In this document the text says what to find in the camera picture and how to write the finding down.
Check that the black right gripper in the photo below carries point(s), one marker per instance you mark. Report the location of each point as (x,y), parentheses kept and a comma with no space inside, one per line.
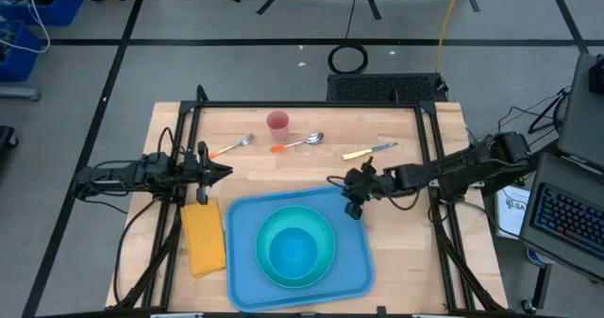
(373,181)

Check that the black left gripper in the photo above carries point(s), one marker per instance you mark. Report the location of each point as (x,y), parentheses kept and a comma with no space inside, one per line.
(189,172)

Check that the yellow cloth napkin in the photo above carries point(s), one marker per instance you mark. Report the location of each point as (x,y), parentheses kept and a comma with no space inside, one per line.
(204,238)

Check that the teal plate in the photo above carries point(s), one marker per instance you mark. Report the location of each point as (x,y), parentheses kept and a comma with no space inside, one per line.
(264,233)

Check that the pink cup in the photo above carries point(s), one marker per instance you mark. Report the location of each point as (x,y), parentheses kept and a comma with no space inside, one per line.
(278,122)

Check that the blue plastic tray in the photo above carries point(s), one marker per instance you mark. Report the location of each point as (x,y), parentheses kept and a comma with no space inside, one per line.
(349,261)

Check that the blue bowl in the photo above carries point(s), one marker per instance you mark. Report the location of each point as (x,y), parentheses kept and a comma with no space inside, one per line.
(293,254)

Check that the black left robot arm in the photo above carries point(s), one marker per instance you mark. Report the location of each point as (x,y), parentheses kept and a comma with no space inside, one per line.
(118,179)

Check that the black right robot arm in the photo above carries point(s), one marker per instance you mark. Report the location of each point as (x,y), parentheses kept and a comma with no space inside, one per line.
(472,167)

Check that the white printed paper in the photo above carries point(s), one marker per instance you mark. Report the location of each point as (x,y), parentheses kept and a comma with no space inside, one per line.
(512,209)

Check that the silver aluminium bar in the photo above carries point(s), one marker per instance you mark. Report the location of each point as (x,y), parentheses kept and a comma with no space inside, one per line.
(174,315)
(436,316)

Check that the black cart support bar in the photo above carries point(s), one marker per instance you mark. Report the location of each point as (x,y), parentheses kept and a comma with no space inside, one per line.
(547,152)

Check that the black tripod stand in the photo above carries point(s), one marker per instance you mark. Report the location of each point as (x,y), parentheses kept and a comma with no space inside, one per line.
(542,116)

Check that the black cart leg with caster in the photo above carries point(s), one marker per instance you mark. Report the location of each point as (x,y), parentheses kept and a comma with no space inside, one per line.
(540,285)

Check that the laptop with backlit keyboard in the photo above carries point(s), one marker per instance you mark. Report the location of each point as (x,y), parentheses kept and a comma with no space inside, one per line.
(566,219)

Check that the black equipment piece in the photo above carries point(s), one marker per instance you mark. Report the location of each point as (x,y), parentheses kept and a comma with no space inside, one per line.
(7,138)

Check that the grey metal bar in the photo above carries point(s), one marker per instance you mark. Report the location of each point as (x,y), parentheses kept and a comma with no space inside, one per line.
(19,94)

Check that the grey closed laptop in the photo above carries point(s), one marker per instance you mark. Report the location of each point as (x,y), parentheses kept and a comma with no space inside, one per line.
(582,120)

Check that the blue plastic bin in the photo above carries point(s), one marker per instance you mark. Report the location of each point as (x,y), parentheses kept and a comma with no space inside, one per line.
(66,6)
(21,58)

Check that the small black device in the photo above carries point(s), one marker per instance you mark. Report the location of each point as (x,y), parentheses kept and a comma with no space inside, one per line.
(597,75)

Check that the black aluminium frame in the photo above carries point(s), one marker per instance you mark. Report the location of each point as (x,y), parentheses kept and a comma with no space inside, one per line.
(307,105)

